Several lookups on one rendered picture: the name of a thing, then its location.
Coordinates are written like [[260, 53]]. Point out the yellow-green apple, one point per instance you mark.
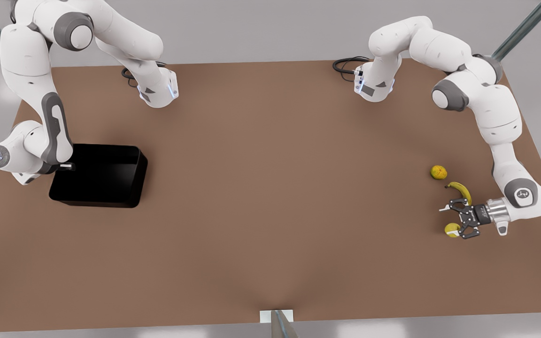
[[451, 230]]

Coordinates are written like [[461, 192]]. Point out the black storage box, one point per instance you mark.
[[101, 176]]

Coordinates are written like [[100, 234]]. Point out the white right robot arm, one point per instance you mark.
[[26, 70]]

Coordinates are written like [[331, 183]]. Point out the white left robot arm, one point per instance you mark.
[[500, 112]]

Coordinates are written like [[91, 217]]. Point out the yellow banana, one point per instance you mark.
[[463, 190]]

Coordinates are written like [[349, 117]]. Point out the orange-yellow round fruit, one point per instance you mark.
[[438, 172]]

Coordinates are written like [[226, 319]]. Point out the white post foot plate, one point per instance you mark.
[[265, 316]]

